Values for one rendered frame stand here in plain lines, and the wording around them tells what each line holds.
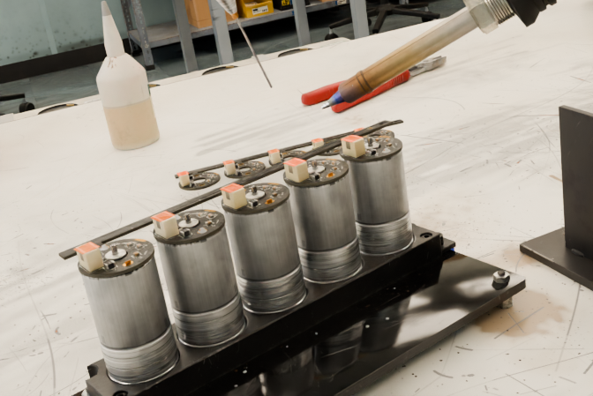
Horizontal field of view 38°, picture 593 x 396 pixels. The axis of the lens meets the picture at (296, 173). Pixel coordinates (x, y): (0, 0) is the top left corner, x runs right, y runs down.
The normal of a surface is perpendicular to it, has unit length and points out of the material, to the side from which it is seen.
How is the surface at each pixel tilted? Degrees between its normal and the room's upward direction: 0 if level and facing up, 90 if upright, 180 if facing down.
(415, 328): 0
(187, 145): 0
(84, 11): 90
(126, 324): 90
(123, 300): 90
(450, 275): 0
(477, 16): 91
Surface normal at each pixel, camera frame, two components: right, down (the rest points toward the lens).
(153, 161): -0.15, -0.92
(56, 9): 0.34, 0.29
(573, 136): -0.90, 0.28
